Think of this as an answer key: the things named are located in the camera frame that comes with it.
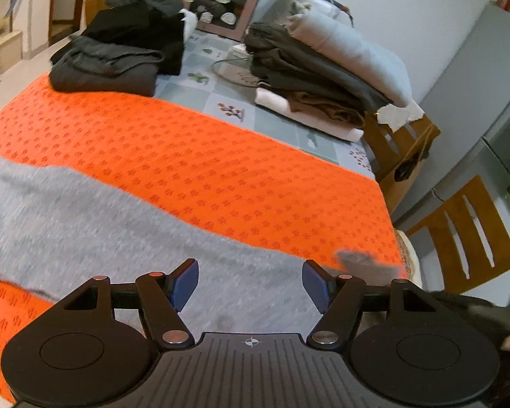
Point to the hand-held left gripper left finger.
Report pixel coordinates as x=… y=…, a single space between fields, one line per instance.
x=185 y=282

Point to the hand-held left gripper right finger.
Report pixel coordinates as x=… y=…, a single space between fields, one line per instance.
x=316 y=284

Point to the light grey sweater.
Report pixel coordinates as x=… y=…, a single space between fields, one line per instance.
x=131 y=229

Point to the patterned seat cushion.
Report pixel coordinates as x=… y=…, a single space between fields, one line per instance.
x=408 y=255

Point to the wooden chair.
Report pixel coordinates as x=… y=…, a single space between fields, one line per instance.
x=427 y=131
x=433 y=229

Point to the orange flower-print mat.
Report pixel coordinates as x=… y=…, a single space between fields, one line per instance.
x=195 y=144

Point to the brown folded garment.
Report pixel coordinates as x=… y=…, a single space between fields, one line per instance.
x=323 y=108

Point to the white folded garment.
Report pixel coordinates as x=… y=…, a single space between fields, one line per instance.
x=276 y=102

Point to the green patterned tablecloth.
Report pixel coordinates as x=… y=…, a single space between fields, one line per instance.
x=208 y=89

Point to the dark grey folded garment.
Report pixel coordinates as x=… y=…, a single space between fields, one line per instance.
x=110 y=76

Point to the dark grey folded pants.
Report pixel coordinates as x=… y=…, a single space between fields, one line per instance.
x=289 y=63

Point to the white power strip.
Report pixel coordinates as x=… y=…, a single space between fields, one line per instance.
x=238 y=49

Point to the grey refrigerator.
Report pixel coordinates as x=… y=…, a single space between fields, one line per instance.
x=471 y=93

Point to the white cloth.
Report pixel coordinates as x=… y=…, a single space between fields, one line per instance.
x=189 y=21

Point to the small black folded garment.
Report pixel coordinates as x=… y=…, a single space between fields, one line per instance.
x=131 y=25

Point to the stickered water dispenser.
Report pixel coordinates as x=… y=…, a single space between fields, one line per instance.
x=214 y=6

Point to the cream low cabinet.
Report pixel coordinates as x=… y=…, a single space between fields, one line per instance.
x=4 y=51

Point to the brown door frame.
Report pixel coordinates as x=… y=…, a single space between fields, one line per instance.
x=54 y=0

